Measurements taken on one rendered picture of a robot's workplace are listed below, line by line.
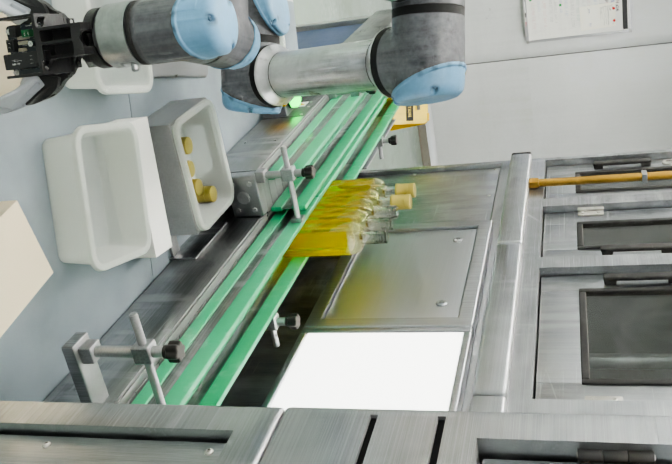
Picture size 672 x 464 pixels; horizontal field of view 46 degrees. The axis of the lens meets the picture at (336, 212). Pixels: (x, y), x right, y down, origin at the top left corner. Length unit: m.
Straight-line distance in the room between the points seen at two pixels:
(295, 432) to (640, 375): 0.83
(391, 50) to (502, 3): 6.29
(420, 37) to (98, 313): 0.69
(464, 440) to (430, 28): 0.70
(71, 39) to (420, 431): 0.58
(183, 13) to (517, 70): 6.84
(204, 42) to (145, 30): 0.07
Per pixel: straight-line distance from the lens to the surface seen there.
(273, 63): 1.48
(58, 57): 1.00
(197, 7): 0.91
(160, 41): 0.93
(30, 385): 1.26
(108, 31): 0.96
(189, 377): 1.24
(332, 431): 0.76
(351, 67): 1.34
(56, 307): 1.30
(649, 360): 1.51
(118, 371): 1.28
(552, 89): 7.71
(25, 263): 1.12
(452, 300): 1.62
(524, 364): 1.46
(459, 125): 7.87
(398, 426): 0.75
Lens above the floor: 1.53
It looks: 17 degrees down
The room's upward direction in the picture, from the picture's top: 87 degrees clockwise
